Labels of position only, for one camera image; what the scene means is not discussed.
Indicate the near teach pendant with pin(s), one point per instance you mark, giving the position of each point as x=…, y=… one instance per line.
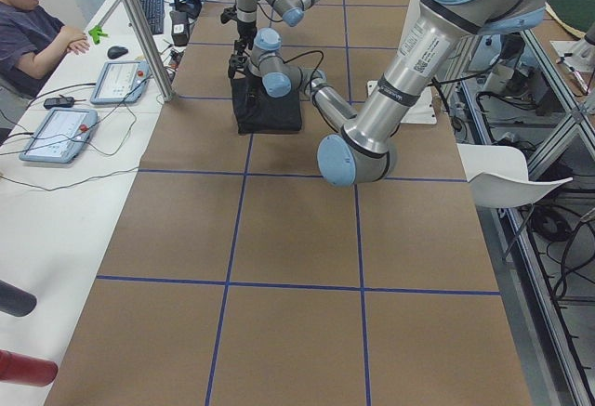
x=61, y=136

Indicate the black graphic t-shirt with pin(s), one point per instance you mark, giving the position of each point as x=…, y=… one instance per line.
x=267, y=115

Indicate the red bottle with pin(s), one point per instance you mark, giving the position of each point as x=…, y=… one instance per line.
x=25, y=370

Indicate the aluminium frame post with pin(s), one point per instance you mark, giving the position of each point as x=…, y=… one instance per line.
x=149, y=49

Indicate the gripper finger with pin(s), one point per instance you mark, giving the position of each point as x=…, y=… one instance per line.
x=239, y=47

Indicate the black power adapter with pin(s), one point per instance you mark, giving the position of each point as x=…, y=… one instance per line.
x=58, y=102

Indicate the white curved shell panel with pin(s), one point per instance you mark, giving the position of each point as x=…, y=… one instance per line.
x=498, y=177

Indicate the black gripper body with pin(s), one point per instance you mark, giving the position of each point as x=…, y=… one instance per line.
x=254, y=82
x=244, y=27

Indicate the black keyboard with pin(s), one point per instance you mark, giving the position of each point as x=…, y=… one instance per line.
x=154, y=11

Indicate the green plastic object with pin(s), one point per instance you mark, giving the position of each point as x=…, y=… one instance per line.
x=96, y=33

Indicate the far teach pendant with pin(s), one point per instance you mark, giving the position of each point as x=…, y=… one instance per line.
x=120, y=81

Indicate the seated person in grey shirt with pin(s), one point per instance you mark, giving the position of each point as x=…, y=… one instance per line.
x=33, y=44

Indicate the black computer mouse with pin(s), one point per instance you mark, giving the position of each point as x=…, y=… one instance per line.
x=116, y=52

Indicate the black thermos bottle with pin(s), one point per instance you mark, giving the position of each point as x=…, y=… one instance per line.
x=15, y=301

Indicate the teach pendant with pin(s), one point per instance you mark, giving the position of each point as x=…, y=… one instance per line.
x=61, y=136
x=120, y=81

